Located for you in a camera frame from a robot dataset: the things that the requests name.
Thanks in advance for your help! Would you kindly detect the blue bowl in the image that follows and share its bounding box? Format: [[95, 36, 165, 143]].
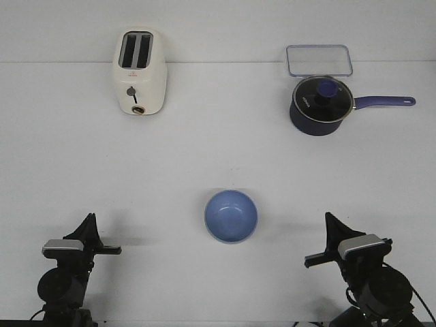
[[204, 189, 259, 244]]

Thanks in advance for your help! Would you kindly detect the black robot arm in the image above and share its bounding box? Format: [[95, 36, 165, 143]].
[[304, 212, 424, 326], [37, 213, 122, 326]]

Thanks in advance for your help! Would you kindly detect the glass pot lid blue knob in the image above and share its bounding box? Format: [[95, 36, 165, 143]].
[[292, 76, 353, 123]]

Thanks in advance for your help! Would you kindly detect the white two-slot toaster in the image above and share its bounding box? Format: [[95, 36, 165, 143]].
[[112, 27, 168, 116]]

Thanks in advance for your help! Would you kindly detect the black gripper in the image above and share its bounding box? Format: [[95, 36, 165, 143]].
[[305, 212, 392, 276], [54, 213, 122, 273]]

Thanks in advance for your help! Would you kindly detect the clear plastic container lid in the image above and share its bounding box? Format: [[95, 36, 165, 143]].
[[285, 44, 353, 77]]

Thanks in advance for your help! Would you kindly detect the dark blue saucepan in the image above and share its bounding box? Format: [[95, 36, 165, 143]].
[[290, 96, 416, 136]]

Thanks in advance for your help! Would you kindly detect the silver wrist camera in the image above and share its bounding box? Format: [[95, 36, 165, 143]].
[[337, 234, 385, 260], [42, 239, 84, 259]]

